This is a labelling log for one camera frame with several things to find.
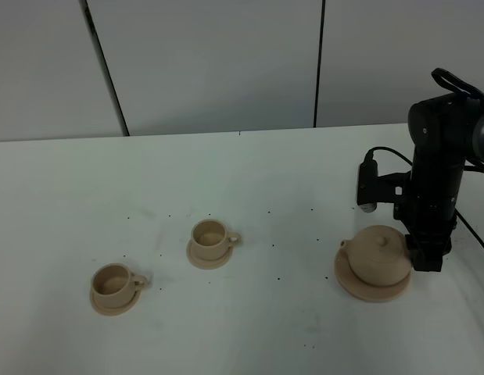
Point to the brown teacup front left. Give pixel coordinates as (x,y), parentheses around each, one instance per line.
(115,286)

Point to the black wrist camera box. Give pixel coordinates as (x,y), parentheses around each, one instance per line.
(367,180)

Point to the brown teapot with lid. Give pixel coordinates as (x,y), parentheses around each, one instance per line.
(377,255)

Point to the tan teapot saucer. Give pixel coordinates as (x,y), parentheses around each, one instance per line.
(359,289)

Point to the brown teacup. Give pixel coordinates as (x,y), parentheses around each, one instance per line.
(211,240)
(115,286)

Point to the brown teacup near centre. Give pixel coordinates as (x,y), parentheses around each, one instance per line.
(211,240)

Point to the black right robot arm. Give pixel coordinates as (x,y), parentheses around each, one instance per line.
(447,131)

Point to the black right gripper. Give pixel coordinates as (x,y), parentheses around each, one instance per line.
(430,223)

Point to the tan saucer near centre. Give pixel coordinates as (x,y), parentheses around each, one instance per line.
(203,264)

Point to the tan saucer front left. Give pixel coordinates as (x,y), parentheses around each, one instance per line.
(105,311)

